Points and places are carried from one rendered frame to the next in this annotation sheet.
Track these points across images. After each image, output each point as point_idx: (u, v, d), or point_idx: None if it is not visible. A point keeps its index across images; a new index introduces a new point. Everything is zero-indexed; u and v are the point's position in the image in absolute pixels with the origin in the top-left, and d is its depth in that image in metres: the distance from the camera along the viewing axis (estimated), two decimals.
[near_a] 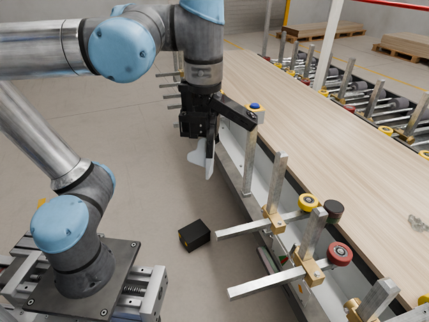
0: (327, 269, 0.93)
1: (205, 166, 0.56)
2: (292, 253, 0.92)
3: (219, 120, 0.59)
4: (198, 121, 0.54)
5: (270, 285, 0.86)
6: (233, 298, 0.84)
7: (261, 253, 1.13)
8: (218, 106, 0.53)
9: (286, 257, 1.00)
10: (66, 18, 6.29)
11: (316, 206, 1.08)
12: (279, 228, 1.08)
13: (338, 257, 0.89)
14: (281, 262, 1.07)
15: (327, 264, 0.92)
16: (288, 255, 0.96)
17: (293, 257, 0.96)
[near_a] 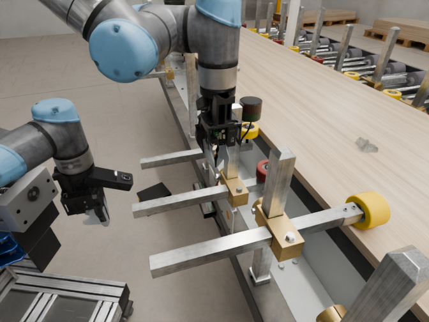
0: (256, 190, 0.81)
1: None
2: (215, 171, 0.79)
3: None
4: None
5: (183, 201, 0.74)
6: (138, 214, 0.72)
7: (196, 188, 1.01)
8: None
9: (216, 183, 0.88)
10: None
11: (255, 131, 0.96)
12: (214, 156, 0.96)
13: (265, 172, 0.77)
14: None
15: (255, 183, 0.79)
16: (214, 176, 0.84)
17: (220, 179, 0.84)
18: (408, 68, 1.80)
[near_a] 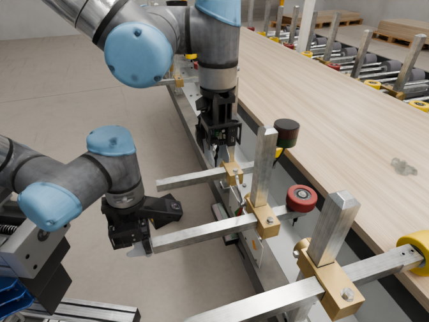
0: (286, 219, 0.73)
1: None
2: (241, 198, 0.72)
3: None
4: None
5: (208, 234, 0.67)
6: (159, 249, 0.64)
7: (215, 211, 0.93)
8: None
9: (240, 207, 0.81)
10: None
11: (279, 149, 0.89)
12: None
13: (299, 200, 0.69)
14: None
15: (286, 211, 0.72)
16: (239, 202, 0.76)
17: (246, 206, 0.76)
18: (428, 75, 1.72)
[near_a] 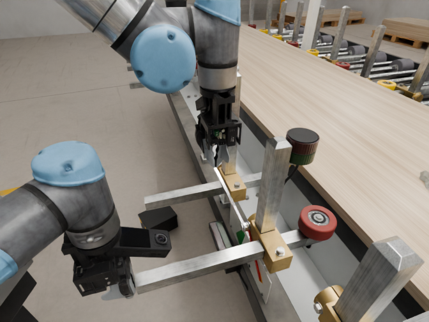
0: (298, 246, 0.61)
1: None
2: (236, 207, 0.64)
3: None
4: None
5: (204, 268, 0.54)
6: (143, 289, 0.52)
7: (213, 230, 0.81)
8: None
9: None
10: (49, 2, 5.97)
11: None
12: (237, 192, 0.76)
13: (315, 226, 0.57)
14: (260, 279, 0.63)
15: (299, 238, 0.60)
16: (240, 225, 0.65)
17: (249, 225, 0.64)
18: None
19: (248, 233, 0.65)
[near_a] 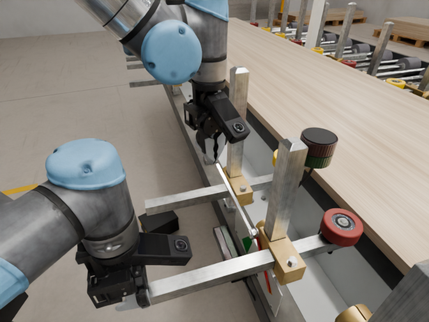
0: (320, 253, 0.57)
1: (204, 156, 0.63)
2: (243, 213, 0.60)
3: None
4: (193, 114, 0.57)
5: (223, 276, 0.51)
6: (158, 299, 0.48)
7: (218, 236, 0.77)
8: (209, 106, 0.53)
9: None
10: (48, 1, 5.93)
11: None
12: (244, 196, 0.72)
13: (339, 230, 0.53)
14: (269, 291, 0.58)
15: (322, 244, 0.56)
16: (248, 232, 0.60)
17: (258, 232, 0.59)
18: None
19: (256, 241, 0.60)
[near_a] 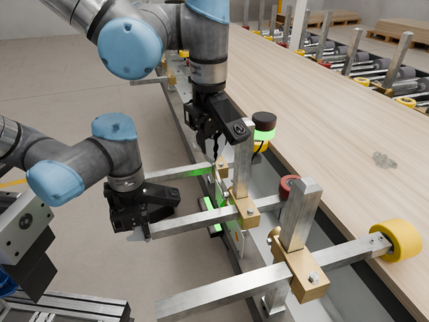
0: (279, 207, 0.76)
1: (204, 156, 0.63)
2: (223, 189, 0.74)
3: None
4: (193, 115, 0.57)
5: (204, 220, 0.69)
6: (156, 235, 0.67)
7: (201, 204, 0.95)
8: (210, 107, 0.53)
9: (224, 202, 0.82)
10: None
11: (264, 144, 0.90)
12: (221, 170, 0.90)
13: (290, 189, 0.72)
14: None
15: (279, 200, 0.75)
16: (221, 195, 0.78)
17: (228, 198, 0.78)
18: (419, 73, 1.74)
19: None
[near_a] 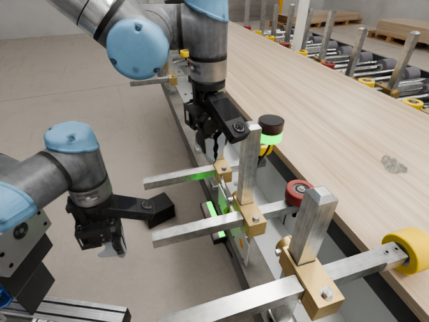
0: (286, 214, 0.73)
1: (204, 156, 0.63)
2: (228, 197, 0.71)
3: None
4: (193, 114, 0.57)
5: (207, 228, 0.66)
6: (158, 243, 0.64)
7: (203, 209, 0.92)
8: (209, 106, 0.53)
9: (227, 205, 0.80)
10: None
11: (269, 147, 0.87)
12: (224, 174, 0.87)
13: (297, 195, 0.69)
14: None
15: (286, 206, 0.72)
16: (225, 200, 0.75)
17: (232, 204, 0.75)
18: (423, 73, 1.71)
19: None
